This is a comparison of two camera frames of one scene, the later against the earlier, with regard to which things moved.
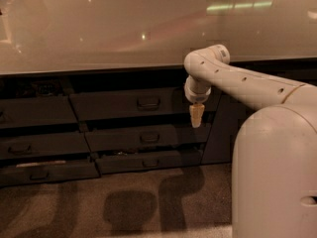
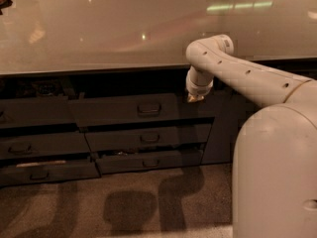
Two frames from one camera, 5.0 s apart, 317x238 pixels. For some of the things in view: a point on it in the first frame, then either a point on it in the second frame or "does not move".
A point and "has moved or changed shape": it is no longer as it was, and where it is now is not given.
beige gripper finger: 196,113 → 194,97
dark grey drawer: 138,104 has moved or changed shape
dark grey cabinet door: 231,112 does not move
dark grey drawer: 25,146 does not move
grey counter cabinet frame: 62,129 does not move
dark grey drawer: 114,136 does not move
